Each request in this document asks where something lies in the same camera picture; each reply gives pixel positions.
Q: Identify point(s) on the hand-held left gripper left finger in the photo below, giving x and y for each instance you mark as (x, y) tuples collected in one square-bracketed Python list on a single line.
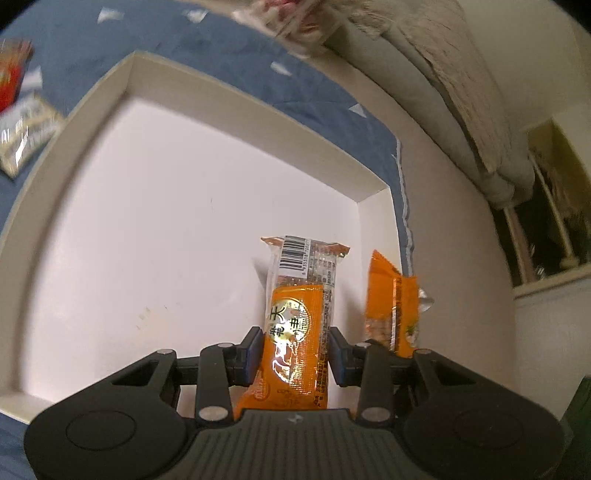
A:
[(255, 357)]

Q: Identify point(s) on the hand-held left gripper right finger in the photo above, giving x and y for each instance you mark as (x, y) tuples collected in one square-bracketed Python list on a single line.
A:
[(333, 357)]

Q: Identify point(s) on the orange snack packet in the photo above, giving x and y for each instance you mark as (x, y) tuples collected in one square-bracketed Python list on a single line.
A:
[(295, 332), (383, 300)]

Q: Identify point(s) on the white cardboard box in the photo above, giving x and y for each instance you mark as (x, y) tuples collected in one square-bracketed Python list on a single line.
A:
[(161, 207)]

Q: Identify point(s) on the dark green object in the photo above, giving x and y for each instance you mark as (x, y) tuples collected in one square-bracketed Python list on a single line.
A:
[(577, 429)]

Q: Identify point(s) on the white shelf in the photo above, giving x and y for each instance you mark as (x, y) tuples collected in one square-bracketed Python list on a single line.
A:
[(549, 203)]

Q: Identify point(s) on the grey duvet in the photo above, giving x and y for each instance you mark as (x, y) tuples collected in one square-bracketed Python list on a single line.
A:
[(429, 106)]

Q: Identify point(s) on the blue quilted blanket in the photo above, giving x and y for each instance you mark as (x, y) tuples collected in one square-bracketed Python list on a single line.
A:
[(231, 46)]

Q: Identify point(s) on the beige crinkled pillow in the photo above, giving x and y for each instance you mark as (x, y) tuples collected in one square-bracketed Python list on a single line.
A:
[(452, 60)]

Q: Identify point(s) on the clear case with pink doll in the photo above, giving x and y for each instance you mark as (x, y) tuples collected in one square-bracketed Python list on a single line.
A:
[(295, 23)]

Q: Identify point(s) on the red striped snack packet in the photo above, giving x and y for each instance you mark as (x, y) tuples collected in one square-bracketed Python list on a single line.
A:
[(11, 69)]

